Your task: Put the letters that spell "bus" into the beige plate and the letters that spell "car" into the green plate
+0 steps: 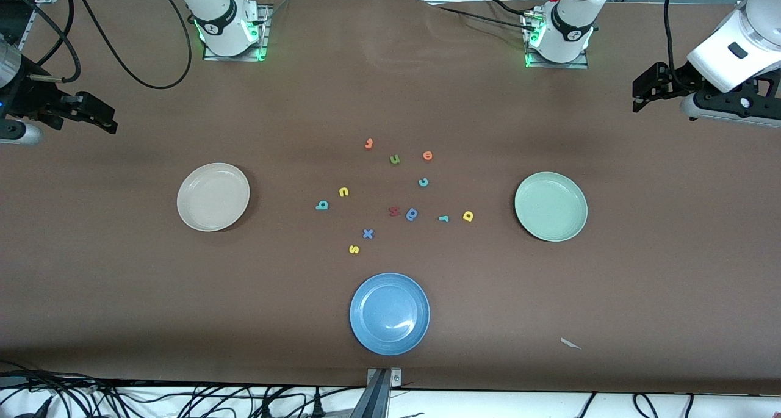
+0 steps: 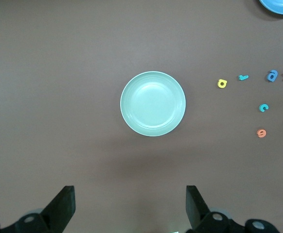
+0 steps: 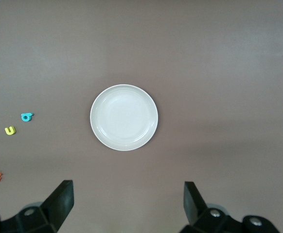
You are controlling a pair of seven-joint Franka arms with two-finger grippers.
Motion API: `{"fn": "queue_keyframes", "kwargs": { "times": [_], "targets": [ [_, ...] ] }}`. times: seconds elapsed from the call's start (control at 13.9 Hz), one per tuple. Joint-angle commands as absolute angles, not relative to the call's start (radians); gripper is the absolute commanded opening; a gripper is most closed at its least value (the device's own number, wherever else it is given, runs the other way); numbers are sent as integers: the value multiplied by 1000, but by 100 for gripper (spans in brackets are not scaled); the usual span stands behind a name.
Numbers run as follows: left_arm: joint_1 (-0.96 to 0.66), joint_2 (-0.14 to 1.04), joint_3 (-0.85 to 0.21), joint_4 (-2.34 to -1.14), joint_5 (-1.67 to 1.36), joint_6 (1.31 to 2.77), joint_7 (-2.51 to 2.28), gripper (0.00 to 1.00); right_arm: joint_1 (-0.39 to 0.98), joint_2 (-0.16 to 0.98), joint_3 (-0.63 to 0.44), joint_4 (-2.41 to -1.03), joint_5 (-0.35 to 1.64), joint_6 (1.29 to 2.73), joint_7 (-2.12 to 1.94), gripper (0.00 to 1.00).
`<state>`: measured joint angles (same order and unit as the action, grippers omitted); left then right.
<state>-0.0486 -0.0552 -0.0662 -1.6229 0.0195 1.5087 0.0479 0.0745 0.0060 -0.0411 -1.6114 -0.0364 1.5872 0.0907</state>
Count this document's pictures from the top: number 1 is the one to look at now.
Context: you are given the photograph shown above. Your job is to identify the beige brown plate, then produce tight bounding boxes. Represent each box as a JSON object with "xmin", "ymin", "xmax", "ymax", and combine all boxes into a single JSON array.
[{"xmin": 177, "ymin": 163, "xmax": 251, "ymax": 232}]

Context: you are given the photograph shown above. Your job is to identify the pale green plate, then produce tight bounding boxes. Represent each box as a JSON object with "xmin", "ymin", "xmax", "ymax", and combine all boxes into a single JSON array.
[{"xmin": 514, "ymin": 172, "xmax": 588, "ymax": 242}]

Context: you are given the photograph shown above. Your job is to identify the brown paper table cover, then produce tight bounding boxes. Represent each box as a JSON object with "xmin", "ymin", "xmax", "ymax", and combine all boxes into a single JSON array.
[{"xmin": 0, "ymin": 0, "xmax": 781, "ymax": 395}]

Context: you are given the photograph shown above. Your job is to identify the blue plate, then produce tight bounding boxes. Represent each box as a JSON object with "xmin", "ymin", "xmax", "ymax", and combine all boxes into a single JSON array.
[{"xmin": 350, "ymin": 273, "xmax": 431, "ymax": 356}]

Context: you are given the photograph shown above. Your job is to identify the grey aluminium beam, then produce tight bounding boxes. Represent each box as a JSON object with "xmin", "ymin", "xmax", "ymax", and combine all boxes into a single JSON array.
[{"xmin": 350, "ymin": 369, "xmax": 391, "ymax": 418}]

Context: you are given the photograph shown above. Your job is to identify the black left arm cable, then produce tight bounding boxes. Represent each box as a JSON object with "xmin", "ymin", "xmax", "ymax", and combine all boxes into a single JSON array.
[{"xmin": 663, "ymin": 0, "xmax": 696, "ymax": 90}]

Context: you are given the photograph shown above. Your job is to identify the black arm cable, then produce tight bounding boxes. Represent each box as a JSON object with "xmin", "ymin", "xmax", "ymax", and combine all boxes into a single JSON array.
[
  {"xmin": 0, "ymin": 0, "xmax": 193, "ymax": 90},
  {"xmin": 663, "ymin": 0, "xmax": 696, "ymax": 90}
]

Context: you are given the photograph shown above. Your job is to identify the aluminium table rail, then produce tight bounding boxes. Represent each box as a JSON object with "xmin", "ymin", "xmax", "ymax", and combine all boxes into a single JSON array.
[{"xmin": 17, "ymin": 3, "xmax": 43, "ymax": 49}]

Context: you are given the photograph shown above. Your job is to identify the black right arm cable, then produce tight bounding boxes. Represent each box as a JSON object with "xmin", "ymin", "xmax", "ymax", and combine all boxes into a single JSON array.
[{"xmin": 0, "ymin": 0, "xmax": 193, "ymax": 90}]

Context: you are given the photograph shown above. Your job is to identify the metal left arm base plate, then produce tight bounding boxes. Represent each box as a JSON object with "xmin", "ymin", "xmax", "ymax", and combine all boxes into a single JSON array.
[{"xmin": 522, "ymin": 9, "xmax": 590, "ymax": 70}]

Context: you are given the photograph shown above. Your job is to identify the short black table cable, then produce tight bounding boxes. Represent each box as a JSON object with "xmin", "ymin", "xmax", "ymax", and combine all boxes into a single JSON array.
[{"xmin": 485, "ymin": 0, "xmax": 534, "ymax": 16}]

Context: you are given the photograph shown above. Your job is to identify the long black table cable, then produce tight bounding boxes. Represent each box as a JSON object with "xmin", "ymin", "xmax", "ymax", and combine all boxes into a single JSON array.
[{"xmin": 427, "ymin": 3, "xmax": 538, "ymax": 31}]

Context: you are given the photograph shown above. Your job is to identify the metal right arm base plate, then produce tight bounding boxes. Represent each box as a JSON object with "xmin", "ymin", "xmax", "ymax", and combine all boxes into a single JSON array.
[{"xmin": 203, "ymin": 4, "xmax": 270, "ymax": 62}]

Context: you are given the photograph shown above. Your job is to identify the tangled black cables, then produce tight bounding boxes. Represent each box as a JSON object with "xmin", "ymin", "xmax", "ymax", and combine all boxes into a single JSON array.
[{"xmin": 0, "ymin": 360, "xmax": 367, "ymax": 418}]

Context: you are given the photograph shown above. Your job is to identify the looped black cable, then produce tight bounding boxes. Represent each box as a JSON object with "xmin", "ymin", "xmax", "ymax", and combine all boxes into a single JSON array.
[{"xmin": 632, "ymin": 392, "xmax": 661, "ymax": 418}]

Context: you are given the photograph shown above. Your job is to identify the silver metal bracket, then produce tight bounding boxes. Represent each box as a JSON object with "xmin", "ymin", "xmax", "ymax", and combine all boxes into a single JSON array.
[{"xmin": 366, "ymin": 368, "xmax": 402, "ymax": 387}]

